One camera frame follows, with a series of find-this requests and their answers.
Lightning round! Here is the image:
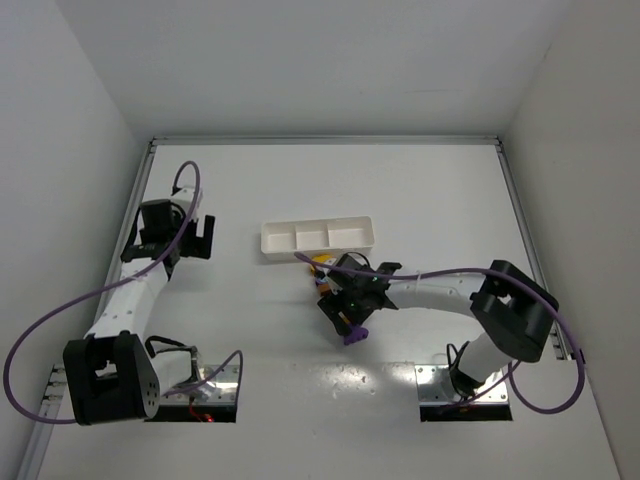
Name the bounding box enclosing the white three-compartment tray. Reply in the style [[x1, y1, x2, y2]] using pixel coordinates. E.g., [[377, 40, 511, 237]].
[[260, 216, 375, 261]]

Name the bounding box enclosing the metal base plate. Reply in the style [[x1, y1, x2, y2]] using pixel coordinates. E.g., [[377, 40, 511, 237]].
[[415, 364, 509, 407], [161, 364, 240, 407]]

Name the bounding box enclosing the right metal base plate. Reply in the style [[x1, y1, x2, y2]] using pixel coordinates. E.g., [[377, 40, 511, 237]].
[[415, 364, 509, 407]]

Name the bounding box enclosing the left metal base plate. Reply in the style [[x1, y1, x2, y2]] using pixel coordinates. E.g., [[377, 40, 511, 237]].
[[161, 364, 240, 407]]

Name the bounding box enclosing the purple lego brick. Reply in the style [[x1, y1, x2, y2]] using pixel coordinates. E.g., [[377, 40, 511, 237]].
[[343, 325, 369, 346]]

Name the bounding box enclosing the yellow rounded lego near tray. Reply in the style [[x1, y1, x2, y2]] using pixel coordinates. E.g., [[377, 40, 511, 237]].
[[311, 254, 337, 270]]

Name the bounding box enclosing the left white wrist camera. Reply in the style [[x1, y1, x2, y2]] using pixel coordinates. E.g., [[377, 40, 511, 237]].
[[169, 186, 203, 221]]

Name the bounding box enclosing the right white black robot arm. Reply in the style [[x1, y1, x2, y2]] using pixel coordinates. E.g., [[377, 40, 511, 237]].
[[312, 253, 558, 399]]

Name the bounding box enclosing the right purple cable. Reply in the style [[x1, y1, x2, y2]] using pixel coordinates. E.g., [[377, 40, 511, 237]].
[[293, 251, 587, 414]]

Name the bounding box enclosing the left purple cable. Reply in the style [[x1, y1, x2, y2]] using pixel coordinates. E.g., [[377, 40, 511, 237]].
[[2, 160, 244, 425]]

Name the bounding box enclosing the purple cable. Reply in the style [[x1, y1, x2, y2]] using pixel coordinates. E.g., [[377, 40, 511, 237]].
[[2, 160, 244, 425], [293, 251, 587, 414]]

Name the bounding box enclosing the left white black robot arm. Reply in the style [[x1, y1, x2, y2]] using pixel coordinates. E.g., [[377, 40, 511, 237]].
[[63, 187, 215, 425]]

